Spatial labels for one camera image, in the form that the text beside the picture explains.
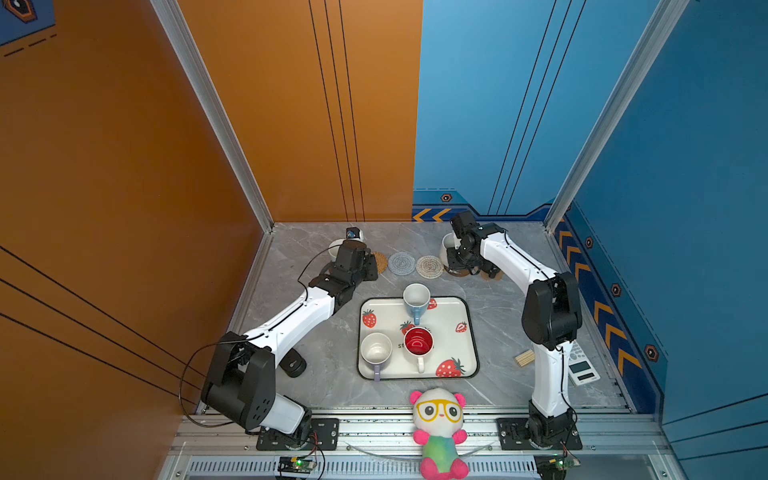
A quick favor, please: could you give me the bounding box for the white mug purple handle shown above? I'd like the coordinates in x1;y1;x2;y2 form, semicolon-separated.
360;332;393;382

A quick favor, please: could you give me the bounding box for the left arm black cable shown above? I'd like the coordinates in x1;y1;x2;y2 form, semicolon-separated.
178;242;343;428

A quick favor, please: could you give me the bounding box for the multicolour woven coaster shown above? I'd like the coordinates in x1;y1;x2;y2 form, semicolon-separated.
416;255;444;280

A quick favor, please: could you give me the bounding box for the dark brown wooden coaster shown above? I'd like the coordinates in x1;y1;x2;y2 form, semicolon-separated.
444;266;471;278

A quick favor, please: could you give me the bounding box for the cork paw print coaster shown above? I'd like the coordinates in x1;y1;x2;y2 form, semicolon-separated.
480;270;503;281

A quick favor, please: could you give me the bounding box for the right circuit board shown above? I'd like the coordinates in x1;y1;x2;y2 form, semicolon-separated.
534;456;580;480

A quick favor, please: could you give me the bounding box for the blue mug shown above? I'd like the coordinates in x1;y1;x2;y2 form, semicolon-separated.
402;283;432;326
328;239;344;261

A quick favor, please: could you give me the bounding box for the plush panda toy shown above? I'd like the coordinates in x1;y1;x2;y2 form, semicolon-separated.
409;387;469;479

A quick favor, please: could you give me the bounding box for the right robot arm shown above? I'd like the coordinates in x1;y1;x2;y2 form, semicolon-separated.
447;212;583;451

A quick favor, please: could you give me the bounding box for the left green circuit board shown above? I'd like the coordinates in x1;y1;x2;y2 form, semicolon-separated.
276;456;319;479

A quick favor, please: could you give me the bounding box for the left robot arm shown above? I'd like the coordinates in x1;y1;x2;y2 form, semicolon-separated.
201;239;378;443

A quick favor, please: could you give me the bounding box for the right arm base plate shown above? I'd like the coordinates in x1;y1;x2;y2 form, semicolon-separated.
496;417;583;452

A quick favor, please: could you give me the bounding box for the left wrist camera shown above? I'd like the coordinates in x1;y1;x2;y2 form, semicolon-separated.
345;227;363;241

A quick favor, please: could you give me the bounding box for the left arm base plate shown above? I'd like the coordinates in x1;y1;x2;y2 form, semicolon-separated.
256;417;340;451

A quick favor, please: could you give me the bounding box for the red interior mug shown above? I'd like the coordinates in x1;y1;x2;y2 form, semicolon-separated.
404;326;434;374

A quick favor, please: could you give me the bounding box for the grey blue rope coaster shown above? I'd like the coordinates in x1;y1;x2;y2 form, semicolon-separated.
388;252;416;276

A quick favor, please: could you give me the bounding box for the small wooden block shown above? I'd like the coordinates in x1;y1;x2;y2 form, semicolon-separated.
514;349;535;368

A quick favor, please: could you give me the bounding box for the white strawberry serving tray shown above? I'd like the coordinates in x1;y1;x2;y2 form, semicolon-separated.
358;296;479;380

